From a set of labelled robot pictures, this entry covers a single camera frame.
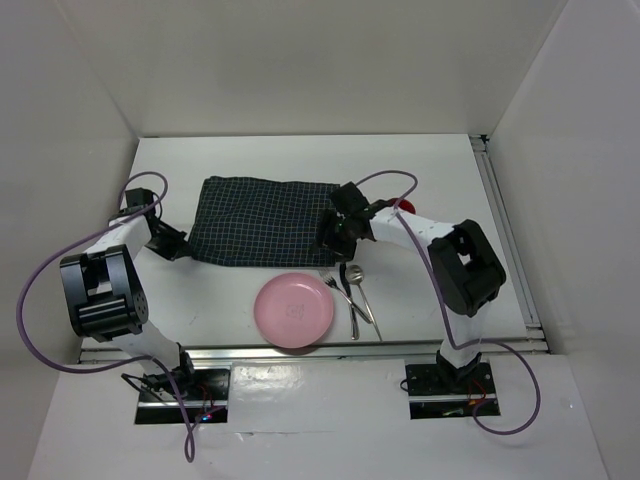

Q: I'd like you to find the purple cable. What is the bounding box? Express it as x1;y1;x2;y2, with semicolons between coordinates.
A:
16;171;211;462
352;170;544;434

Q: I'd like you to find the silver knife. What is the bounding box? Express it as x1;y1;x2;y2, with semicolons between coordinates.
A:
338;262;361;341

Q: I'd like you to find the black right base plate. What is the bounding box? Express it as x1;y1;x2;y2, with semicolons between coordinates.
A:
405;362;496;397

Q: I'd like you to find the pink plate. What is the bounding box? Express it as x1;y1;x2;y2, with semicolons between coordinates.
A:
253;273;334;349

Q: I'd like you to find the silver spoon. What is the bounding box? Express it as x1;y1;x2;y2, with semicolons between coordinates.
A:
345;264;383;342

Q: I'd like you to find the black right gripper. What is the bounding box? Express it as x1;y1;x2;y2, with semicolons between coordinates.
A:
310;207;359;262

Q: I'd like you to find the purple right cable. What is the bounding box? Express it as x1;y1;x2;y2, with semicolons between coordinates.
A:
352;170;544;434

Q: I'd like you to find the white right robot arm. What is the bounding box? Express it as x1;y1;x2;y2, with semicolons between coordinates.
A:
315;182;506;392

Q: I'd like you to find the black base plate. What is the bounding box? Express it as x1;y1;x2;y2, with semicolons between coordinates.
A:
139;367;231;406
405;362;496;397

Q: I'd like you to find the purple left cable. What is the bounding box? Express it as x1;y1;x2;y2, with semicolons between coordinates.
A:
16;171;211;462

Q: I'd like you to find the red mug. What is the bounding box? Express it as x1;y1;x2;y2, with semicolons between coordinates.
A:
391;198;416;214

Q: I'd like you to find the dark checked cloth napkin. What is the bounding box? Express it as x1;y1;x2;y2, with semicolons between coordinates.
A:
188;176;338;268

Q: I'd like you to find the aluminium right rail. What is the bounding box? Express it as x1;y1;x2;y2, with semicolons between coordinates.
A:
469;135;542;330

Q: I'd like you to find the silver fork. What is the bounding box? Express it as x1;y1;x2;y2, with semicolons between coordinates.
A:
319;269;372;324

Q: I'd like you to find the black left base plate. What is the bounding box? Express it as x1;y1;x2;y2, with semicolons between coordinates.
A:
139;367;231;406

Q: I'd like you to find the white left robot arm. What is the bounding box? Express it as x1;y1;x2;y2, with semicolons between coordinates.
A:
60;188;198;399

